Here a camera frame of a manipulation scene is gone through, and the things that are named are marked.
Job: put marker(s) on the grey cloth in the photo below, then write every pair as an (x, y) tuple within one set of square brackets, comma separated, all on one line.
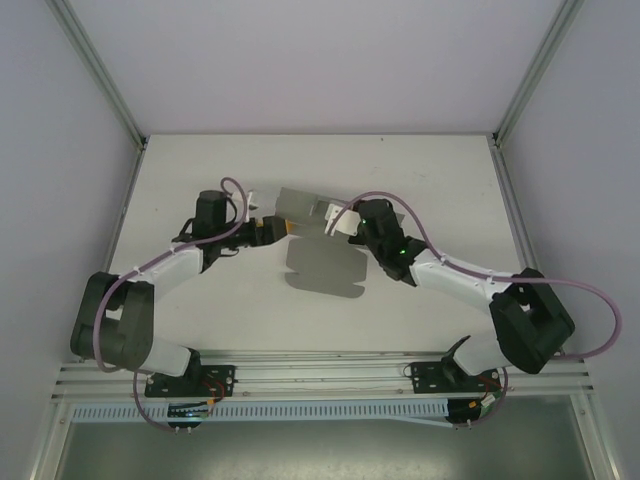
[(325, 265)]

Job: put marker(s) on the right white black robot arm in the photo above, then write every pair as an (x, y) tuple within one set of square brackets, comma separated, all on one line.
[(450, 272)]

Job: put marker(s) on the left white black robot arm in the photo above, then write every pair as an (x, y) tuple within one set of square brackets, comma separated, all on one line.
[(170, 262)]

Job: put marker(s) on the right arm base electronics board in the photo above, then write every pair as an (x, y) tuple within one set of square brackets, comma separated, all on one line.
[(465, 412)]

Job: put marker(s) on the left arm base electronics board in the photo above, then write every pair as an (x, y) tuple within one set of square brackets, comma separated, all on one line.
[(187, 412)]

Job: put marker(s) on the grey metal lower panel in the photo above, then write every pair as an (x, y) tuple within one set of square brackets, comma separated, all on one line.
[(320, 455)]

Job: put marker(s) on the left aluminium table side rail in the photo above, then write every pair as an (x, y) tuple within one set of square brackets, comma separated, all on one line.
[(125, 200)]

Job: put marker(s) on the aluminium table side rail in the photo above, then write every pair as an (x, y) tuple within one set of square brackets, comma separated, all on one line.
[(125, 200), (515, 210)]

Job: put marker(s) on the right aluminium table side rail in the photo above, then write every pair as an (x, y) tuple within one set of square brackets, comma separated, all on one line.
[(515, 210)]

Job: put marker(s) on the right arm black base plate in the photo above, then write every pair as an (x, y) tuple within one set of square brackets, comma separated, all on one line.
[(425, 372)]

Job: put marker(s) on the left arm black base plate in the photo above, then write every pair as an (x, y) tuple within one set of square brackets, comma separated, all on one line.
[(225, 372)]

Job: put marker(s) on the aluminium mounting rail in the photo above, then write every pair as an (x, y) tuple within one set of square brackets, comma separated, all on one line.
[(320, 375)]

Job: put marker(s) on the left aluminium frame post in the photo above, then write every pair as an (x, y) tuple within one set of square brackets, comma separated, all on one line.
[(100, 67)]

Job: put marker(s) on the aluminium frame post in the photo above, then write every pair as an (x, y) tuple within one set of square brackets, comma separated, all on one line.
[(100, 67), (540, 65)]

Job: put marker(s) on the right aluminium frame post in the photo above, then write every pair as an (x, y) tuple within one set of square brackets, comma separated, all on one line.
[(540, 65)]

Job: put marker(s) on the left aluminium frame leg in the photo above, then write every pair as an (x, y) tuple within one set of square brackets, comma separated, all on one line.
[(50, 445)]

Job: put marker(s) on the aluminium frame leg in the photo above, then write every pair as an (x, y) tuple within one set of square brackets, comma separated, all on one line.
[(50, 445), (600, 440)]

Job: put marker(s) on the right aluminium frame leg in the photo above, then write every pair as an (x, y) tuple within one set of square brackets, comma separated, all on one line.
[(600, 440)]

